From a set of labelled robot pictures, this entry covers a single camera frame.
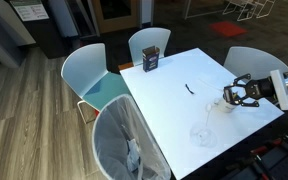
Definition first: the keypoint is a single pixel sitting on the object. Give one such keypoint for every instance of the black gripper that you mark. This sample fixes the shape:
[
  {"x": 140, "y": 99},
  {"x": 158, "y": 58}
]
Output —
[{"x": 260, "y": 88}]

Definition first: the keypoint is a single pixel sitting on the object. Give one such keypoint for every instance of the brown M&M's candy box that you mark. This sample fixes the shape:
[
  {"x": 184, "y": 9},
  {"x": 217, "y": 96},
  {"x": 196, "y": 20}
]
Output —
[{"x": 231, "y": 97}]

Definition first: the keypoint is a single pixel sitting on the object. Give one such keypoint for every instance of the small black object on table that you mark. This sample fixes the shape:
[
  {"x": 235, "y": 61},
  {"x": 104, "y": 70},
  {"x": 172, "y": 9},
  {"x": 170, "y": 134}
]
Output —
[{"x": 189, "y": 90}]

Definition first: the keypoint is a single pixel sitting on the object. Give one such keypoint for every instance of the open blue cardboard box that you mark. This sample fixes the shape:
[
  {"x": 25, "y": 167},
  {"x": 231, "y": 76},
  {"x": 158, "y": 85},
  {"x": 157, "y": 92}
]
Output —
[{"x": 150, "y": 58}]

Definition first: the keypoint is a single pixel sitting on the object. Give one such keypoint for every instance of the white chair orange seat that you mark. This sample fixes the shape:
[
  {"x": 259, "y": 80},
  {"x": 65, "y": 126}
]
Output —
[{"x": 242, "y": 60}]

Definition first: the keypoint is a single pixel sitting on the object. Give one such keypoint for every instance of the clear plastic bag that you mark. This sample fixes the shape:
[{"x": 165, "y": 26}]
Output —
[{"x": 201, "y": 133}]

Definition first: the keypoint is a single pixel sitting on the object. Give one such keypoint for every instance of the red clamp tripod stand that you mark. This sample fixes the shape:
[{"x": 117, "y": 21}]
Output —
[{"x": 269, "y": 163}]

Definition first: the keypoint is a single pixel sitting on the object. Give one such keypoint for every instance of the white chair far middle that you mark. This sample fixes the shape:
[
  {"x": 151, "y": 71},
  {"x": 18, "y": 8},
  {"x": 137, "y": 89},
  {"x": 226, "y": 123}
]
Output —
[{"x": 145, "y": 38}]

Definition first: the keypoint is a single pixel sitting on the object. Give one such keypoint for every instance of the white trash bin with liner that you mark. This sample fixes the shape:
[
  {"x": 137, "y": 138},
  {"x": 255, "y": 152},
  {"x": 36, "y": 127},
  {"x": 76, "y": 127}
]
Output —
[{"x": 123, "y": 146}]

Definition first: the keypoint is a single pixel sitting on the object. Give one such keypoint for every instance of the white chair teal seat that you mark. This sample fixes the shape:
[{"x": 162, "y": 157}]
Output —
[{"x": 85, "y": 72}]

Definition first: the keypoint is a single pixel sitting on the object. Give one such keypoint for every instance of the white poster sign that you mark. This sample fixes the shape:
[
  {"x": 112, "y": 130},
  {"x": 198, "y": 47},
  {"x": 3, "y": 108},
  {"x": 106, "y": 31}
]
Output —
[{"x": 29, "y": 10}]

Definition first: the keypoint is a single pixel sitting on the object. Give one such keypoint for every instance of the white wire frame chairs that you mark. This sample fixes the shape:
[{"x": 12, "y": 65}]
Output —
[{"x": 248, "y": 9}]

